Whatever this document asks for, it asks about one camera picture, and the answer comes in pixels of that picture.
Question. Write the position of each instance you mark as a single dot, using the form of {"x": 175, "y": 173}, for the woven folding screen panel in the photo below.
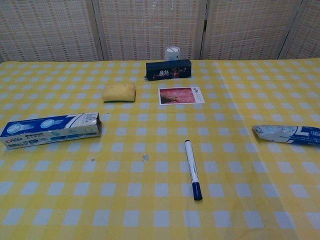
{"x": 150, "y": 25}
{"x": 47, "y": 27}
{"x": 250, "y": 27}
{"x": 307, "y": 37}

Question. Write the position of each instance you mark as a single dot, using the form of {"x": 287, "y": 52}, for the white blue toothpaste carton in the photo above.
{"x": 37, "y": 132}

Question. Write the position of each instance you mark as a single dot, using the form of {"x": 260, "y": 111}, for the small white cylinder cup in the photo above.
{"x": 172, "y": 53}

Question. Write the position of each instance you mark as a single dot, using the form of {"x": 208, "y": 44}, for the red photo card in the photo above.
{"x": 178, "y": 96}

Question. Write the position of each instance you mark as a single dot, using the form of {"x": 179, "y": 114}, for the dark purple printed box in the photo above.
{"x": 170, "y": 68}

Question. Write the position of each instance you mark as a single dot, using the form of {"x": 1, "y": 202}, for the white marker with blue cap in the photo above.
{"x": 192, "y": 167}

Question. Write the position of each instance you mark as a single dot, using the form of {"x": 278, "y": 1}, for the yellow white checkered tablecloth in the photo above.
{"x": 140, "y": 200}

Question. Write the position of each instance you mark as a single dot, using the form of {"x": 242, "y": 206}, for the yellow sponge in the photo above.
{"x": 119, "y": 92}

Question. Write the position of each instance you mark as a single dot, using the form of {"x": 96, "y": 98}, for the white blue toothpaste tube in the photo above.
{"x": 280, "y": 135}

